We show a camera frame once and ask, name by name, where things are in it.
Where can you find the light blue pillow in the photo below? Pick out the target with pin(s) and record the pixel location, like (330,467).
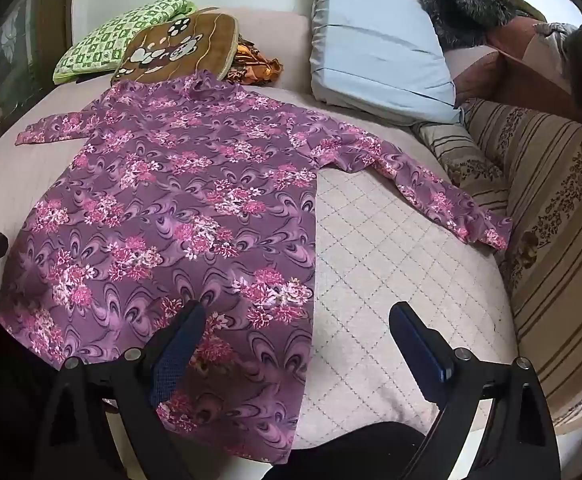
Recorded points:
(371,50)

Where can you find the purple floral dress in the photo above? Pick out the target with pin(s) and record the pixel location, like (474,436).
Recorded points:
(171,185)

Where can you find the person's dark clothing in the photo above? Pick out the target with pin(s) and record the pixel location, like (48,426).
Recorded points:
(346,452)

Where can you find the orange patterned cloth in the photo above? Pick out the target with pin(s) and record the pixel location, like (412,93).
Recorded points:
(256,65)

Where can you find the brown teddy bear blanket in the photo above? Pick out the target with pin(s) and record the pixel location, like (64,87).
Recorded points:
(171,45)

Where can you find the grey cloth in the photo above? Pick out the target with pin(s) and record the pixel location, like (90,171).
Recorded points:
(556,35)

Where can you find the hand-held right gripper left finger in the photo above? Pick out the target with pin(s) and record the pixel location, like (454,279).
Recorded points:
(173,355)

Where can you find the green checkered cushion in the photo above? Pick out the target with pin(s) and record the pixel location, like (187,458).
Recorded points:
(111,40)

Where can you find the small striped pillow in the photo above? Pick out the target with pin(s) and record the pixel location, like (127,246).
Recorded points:
(451,155)

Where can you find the dark wooden cabinet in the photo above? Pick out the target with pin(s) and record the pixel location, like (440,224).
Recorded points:
(6,60)

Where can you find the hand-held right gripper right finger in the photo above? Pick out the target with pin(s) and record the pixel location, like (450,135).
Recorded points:
(421,345)

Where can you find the brown sofa armrest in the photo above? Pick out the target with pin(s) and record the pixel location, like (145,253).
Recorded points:
(521,80)

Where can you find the black furry cushion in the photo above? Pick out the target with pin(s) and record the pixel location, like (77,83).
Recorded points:
(466,5)

